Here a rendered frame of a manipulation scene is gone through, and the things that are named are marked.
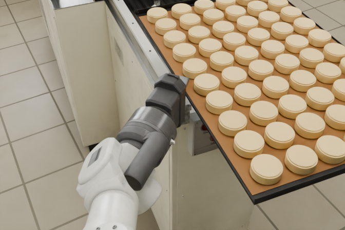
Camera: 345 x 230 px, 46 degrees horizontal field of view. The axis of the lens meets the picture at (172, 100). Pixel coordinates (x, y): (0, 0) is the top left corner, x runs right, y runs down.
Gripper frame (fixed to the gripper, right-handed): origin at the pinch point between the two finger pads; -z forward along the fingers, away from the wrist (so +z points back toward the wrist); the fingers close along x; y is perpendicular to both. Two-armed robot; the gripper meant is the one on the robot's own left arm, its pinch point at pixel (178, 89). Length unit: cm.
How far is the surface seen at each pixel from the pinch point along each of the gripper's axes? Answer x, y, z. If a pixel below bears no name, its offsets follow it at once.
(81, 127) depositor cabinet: -84, 69, -47
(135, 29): -16, 31, -38
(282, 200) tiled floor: -106, -27, -62
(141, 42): -16.2, 26.0, -32.7
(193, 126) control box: -23.9, 1.2, -13.6
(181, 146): -33.6, 4.7, -14.0
